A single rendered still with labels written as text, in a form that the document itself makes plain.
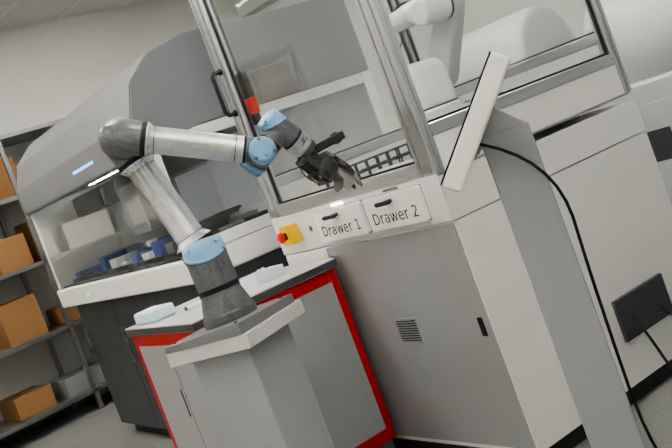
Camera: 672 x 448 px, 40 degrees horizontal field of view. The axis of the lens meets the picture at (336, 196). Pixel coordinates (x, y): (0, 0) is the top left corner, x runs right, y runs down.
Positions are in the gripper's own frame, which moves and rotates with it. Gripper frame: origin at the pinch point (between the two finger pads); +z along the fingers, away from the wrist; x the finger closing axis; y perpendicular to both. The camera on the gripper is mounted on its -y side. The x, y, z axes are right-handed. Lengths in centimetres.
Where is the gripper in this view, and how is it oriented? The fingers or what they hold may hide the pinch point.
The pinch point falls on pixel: (356, 182)
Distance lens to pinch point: 280.9
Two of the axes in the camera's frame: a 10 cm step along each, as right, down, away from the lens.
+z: 7.3, 5.8, 3.6
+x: 5.3, -1.5, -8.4
